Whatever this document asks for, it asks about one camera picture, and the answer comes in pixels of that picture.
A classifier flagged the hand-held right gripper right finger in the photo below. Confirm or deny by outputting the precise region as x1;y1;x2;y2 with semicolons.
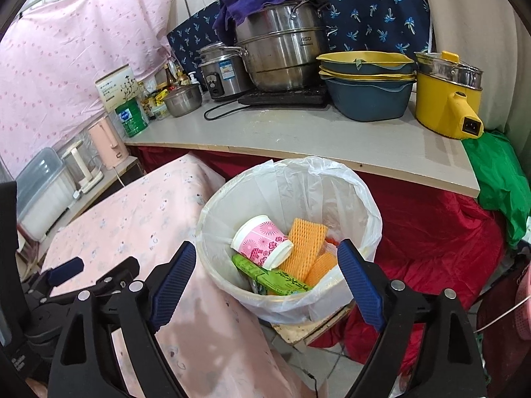
337;238;489;398

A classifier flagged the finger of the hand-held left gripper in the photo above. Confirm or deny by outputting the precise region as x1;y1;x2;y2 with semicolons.
22;256;85;300
49;256;141;300

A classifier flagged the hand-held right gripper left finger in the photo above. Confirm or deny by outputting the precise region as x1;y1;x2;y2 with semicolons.
47;241;197;398

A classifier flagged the orange foam fruit net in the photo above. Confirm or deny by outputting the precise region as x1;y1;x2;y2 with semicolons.
277;217;340;288

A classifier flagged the light green tea packet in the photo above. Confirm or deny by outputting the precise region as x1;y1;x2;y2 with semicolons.
231;254;313;298

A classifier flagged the green and silver foil wrapper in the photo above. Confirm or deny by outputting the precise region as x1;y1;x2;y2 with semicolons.
249;276;271;296

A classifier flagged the pink flowered paper cup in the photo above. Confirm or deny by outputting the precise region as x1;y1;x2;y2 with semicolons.
231;214;295;270

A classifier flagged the trash bin with white liner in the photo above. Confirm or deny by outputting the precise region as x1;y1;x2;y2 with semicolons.
195;155;383;325

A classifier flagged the pink printed tablecloth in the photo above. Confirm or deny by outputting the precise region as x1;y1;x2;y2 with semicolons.
38;153;318;398

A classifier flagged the white dish box clear lid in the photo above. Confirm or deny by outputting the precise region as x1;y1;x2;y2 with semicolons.
15;147;70;242

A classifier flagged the brown cardboard sheet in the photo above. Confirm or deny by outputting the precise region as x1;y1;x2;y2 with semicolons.
269;306;354;346

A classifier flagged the red cloth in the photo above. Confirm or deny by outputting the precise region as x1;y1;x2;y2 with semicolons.
132;145;507;367

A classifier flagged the white glass kettle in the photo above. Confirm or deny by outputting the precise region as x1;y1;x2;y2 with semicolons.
62;140;105;194

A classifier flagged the pink electric kettle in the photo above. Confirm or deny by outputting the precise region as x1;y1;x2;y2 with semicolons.
87;115;129;171

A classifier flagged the green tin can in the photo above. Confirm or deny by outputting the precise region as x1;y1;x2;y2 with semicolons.
115;98;150;139

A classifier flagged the pink plastic basket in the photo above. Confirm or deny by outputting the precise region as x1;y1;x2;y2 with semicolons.
513;264;531;341

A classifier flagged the green plastic bag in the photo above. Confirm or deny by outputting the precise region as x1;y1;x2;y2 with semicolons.
462;130;531;250

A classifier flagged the small steel pot with lid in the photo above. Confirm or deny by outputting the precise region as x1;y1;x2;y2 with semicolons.
163;84;204;118

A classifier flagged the white carton box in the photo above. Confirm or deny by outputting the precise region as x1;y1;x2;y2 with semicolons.
95;65;140;113

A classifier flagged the stack of blue yellow bowls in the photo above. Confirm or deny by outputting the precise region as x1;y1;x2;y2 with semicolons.
316;50;418;124

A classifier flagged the black induction cooker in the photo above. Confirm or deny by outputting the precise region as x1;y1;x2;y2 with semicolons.
238;85;331;109

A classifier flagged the yellow electric pot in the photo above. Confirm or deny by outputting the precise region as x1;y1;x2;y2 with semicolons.
414;50;486;140

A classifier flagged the steel rice cooker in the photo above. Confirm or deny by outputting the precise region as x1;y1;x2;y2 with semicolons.
196;42;254;100

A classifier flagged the pink dotted curtain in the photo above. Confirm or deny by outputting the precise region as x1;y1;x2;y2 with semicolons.
0;0;180;177

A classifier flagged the large steel steamer pot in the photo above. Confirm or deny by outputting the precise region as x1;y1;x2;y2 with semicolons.
234;0;338;92

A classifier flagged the navy printed cloth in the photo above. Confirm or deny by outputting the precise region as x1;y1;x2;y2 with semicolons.
168;0;433;89

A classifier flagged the beige curtain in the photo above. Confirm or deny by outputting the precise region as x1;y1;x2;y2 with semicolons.
414;0;531;142

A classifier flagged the purple cloth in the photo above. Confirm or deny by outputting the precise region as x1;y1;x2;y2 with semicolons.
212;0;325;47

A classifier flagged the black power cable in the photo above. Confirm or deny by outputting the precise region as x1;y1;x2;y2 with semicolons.
203;103;250;122

